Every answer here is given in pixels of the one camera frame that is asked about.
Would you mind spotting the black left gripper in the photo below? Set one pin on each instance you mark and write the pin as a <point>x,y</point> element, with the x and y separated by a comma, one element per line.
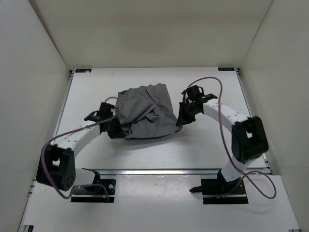
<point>118,133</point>

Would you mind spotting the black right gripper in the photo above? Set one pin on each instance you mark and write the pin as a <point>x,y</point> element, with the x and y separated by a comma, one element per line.
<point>183,118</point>

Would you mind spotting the grey pleated skirt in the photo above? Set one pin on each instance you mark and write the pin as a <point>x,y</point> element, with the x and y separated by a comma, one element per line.
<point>146,112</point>

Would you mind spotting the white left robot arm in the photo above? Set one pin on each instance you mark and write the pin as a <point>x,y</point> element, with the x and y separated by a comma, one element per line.
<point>57,162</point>

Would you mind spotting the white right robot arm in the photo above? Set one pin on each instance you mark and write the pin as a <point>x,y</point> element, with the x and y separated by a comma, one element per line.
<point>248,138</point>

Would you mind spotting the dark label sticker right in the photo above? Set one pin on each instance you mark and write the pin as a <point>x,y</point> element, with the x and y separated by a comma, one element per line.
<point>226,69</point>

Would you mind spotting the dark label sticker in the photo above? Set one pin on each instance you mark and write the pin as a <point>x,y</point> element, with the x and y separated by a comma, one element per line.
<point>226,69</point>
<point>83,70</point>

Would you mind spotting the dark label sticker left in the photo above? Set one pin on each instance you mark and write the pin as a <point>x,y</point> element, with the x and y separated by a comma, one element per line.
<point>83,70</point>

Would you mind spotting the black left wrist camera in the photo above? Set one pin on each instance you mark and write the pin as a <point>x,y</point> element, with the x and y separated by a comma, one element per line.
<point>105,111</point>

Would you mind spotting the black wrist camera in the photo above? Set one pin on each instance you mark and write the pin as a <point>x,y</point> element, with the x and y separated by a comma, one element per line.
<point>105,111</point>
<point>193,92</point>

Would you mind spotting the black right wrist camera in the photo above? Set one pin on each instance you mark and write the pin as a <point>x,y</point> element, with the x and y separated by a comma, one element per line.
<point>193,92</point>

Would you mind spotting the aluminium table edge rail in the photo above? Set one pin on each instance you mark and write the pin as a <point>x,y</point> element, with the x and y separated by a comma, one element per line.
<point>157,171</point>

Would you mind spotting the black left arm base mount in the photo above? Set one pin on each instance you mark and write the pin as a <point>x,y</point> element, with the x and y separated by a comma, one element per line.
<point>96,186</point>

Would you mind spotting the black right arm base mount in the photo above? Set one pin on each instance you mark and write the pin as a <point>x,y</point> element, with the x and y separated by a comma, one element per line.
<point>217,191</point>

